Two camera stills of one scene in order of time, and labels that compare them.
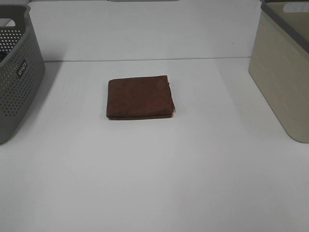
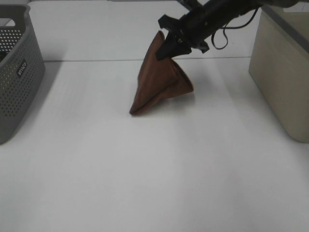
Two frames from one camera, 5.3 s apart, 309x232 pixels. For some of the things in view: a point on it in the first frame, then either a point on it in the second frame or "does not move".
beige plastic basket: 279,63 does not move
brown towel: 139,98 to 159,80
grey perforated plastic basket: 22,68 does not move
